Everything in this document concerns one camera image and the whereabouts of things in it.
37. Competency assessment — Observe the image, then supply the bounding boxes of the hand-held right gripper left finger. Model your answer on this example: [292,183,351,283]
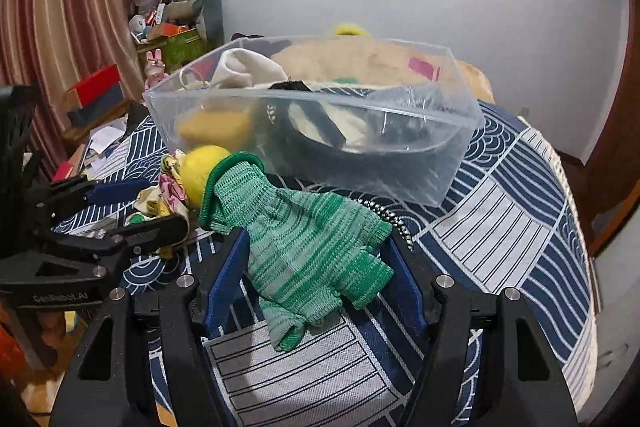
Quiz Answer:
[47,227,251,427]

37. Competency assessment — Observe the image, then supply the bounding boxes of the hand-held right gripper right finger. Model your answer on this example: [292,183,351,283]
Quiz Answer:
[382,227,583,427]

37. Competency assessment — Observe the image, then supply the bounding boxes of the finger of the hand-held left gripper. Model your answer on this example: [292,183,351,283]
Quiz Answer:
[32,178,152,220]
[0,214,189,294]

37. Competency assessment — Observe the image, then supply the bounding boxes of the green striped knit glove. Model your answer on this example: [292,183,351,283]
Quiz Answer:
[197,152,395,354]

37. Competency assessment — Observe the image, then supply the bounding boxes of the clear plastic storage bin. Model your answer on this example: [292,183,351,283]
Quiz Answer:
[142,35,487,208]

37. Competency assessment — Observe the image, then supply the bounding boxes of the yellow soft cloth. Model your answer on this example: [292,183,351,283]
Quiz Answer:
[177,107,251,148]

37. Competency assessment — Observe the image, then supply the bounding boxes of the floral fabric scrunchie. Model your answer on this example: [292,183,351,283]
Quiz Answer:
[125,150,192,258]

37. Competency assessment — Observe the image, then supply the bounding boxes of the scattered white papers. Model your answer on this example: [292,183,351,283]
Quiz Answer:
[75,114,132,168]

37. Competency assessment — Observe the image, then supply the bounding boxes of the black white beaded strand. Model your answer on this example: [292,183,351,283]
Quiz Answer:
[361,201,415,253]

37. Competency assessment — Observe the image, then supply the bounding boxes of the yellow knit hat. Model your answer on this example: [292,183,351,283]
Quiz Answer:
[177,145,232,208]

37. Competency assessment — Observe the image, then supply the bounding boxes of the red box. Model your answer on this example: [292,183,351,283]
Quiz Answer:
[62,64,125,112]

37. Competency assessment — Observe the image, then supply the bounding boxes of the blue white patterned blanket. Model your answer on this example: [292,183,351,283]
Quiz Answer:
[50,99,601,427]

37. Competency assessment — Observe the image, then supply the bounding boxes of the red striped curtain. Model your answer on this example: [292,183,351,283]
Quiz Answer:
[0,0,158,178]

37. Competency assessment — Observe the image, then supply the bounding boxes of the pink bunny toy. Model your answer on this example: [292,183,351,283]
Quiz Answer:
[144,48,171,90]

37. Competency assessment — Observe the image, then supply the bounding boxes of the green cardboard box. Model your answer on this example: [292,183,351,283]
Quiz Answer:
[136,27,211,75]

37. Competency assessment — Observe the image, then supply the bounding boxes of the cream white sock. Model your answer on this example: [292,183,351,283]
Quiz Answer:
[209,49,288,90]

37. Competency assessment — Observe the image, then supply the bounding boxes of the black cloth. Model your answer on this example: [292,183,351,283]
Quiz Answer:
[260,79,451,158]

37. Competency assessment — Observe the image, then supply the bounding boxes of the grey plush toy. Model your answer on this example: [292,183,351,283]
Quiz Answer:
[165,0,225,50]

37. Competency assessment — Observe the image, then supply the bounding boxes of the pink card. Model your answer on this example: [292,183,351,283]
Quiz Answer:
[407,57,443,82]

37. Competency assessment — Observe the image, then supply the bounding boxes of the beige plush blanket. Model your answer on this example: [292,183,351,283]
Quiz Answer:
[270,38,496,105]

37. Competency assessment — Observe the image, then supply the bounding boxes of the brown wooden door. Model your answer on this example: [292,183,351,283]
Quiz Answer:
[580,0,640,258]

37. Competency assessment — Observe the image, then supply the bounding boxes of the yellow pompom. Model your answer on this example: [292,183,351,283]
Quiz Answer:
[331,23,370,38]

